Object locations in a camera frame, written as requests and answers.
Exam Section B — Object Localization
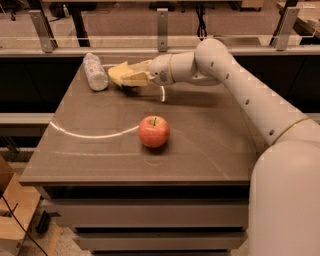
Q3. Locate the metal railing with glass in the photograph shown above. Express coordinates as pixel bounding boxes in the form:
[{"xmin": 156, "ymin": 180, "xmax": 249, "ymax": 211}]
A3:
[{"xmin": 0, "ymin": 2, "xmax": 320, "ymax": 56}]

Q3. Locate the grey drawer cabinet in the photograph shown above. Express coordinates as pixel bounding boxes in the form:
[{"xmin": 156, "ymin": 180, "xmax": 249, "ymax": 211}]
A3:
[{"xmin": 21, "ymin": 72, "xmax": 264, "ymax": 256}]

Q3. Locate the red apple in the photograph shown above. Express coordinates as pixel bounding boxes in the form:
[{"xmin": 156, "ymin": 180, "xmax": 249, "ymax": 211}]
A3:
[{"xmin": 138, "ymin": 116, "xmax": 170, "ymax": 148}]

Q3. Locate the yellow sponge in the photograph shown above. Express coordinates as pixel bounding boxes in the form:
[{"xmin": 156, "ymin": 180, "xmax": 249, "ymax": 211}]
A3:
[{"xmin": 108, "ymin": 62, "xmax": 133, "ymax": 87}]

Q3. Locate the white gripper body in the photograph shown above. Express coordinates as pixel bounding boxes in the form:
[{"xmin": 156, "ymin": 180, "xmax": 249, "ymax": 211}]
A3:
[{"xmin": 149, "ymin": 54, "xmax": 174, "ymax": 86}]

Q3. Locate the black cable on floor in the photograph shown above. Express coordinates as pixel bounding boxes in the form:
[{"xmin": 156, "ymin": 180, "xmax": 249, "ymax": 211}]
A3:
[{"xmin": 0, "ymin": 193, "xmax": 50, "ymax": 256}]

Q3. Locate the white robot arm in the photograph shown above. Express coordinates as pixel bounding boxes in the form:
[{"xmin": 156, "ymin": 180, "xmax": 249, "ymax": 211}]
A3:
[{"xmin": 120, "ymin": 39, "xmax": 320, "ymax": 256}]

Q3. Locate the cardboard box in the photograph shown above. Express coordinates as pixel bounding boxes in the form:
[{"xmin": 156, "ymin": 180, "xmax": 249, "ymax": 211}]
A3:
[{"xmin": 0, "ymin": 156, "xmax": 40, "ymax": 256}]

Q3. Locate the green bottle in background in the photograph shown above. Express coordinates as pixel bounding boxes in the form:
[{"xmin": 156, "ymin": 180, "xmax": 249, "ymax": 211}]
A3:
[{"xmin": 62, "ymin": 4, "xmax": 70, "ymax": 18}]

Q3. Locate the black hanging cable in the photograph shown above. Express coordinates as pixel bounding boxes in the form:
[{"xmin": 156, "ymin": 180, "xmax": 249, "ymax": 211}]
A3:
[{"xmin": 195, "ymin": 7, "xmax": 208, "ymax": 42}]

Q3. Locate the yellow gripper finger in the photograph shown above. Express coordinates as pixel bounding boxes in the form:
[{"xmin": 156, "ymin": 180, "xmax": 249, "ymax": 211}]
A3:
[
  {"xmin": 129, "ymin": 60, "xmax": 152, "ymax": 72},
  {"xmin": 120, "ymin": 71, "xmax": 154, "ymax": 87}
]

